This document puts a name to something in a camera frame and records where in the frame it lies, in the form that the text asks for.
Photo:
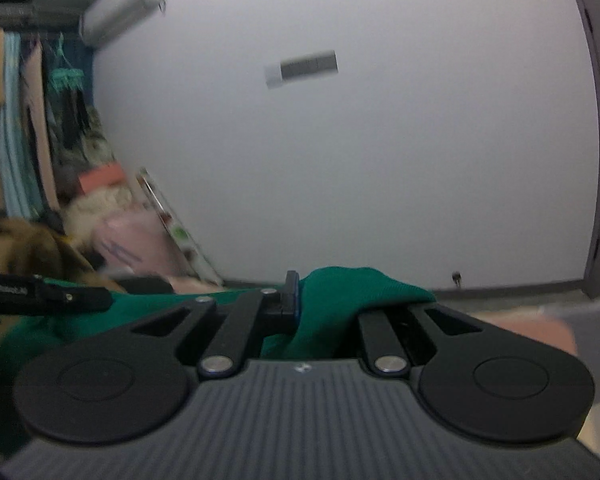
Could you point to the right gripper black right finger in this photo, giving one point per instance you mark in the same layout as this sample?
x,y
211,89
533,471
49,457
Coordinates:
x,y
475,378

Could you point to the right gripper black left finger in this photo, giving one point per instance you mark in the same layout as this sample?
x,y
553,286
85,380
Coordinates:
x,y
125,383

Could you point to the green zip hoodie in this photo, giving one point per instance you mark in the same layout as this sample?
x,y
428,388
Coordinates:
x,y
330,298

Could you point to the hanging clothes rack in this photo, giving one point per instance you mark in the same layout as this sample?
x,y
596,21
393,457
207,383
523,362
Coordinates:
x,y
50,131

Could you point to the brown hooded coat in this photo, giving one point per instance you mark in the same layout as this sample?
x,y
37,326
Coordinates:
x,y
31,249

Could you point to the pink plastic bag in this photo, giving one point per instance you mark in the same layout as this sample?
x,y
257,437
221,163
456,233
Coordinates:
x,y
136,240

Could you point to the white wall air conditioner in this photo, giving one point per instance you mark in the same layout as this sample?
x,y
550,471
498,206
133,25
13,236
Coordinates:
x,y
105,19

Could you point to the grey wall switch panel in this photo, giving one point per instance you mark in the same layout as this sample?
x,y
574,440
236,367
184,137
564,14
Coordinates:
x,y
303,67

